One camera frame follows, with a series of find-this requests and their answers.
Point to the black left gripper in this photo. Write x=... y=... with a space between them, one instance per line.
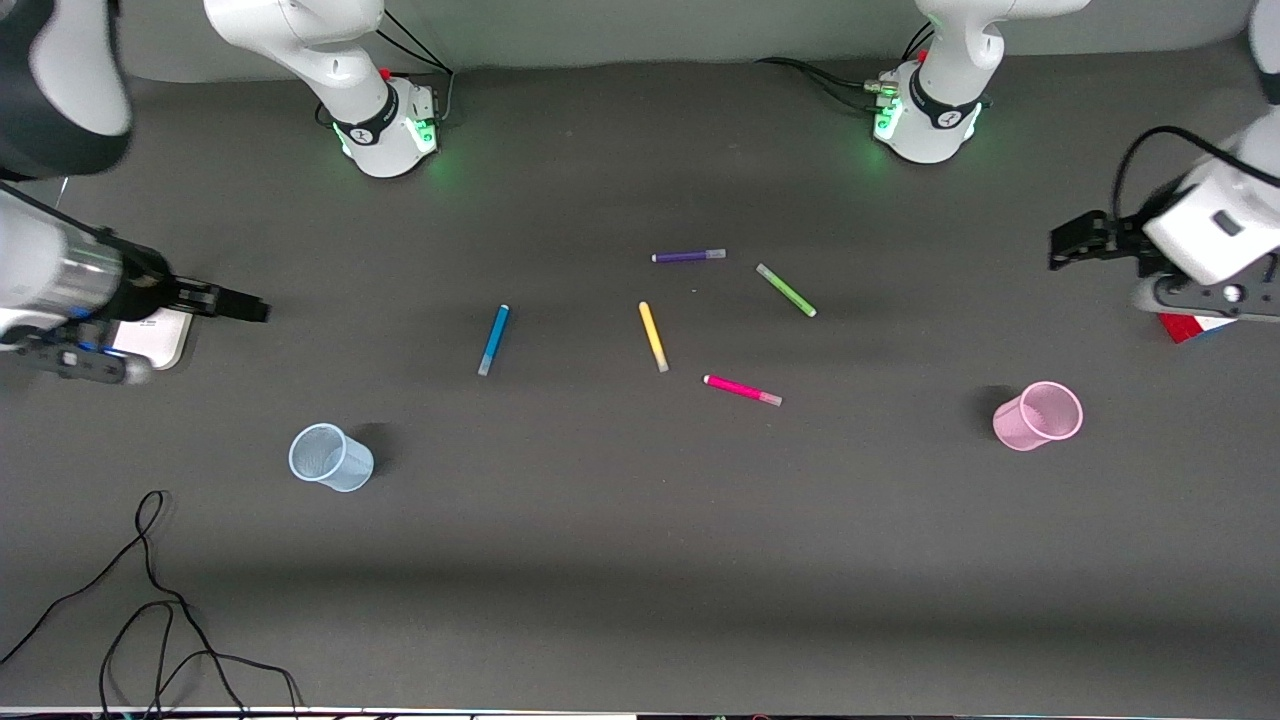
x=1122 y=243

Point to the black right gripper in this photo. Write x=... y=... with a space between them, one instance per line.
x=150 y=290

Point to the blue marker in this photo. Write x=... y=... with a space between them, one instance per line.
x=494 y=340

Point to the pink marker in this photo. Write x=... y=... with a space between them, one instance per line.
x=740 y=389

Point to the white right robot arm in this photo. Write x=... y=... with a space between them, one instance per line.
x=350 y=60

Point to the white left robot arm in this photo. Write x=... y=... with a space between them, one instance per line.
x=940 y=100

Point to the white flat device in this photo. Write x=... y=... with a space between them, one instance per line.
x=165 y=340

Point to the Rubik's cube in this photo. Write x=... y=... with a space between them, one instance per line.
x=1185 y=328

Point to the pink mesh cup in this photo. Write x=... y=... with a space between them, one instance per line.
x=1035 y=417

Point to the light blue mesh cup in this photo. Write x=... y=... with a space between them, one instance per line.
x=330 y=458

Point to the green marker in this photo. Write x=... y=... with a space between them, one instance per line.
x=786 y=290

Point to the purple marker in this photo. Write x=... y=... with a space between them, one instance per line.
x=685 y=256

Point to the yellow marker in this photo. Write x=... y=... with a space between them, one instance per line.
x=653 y=337

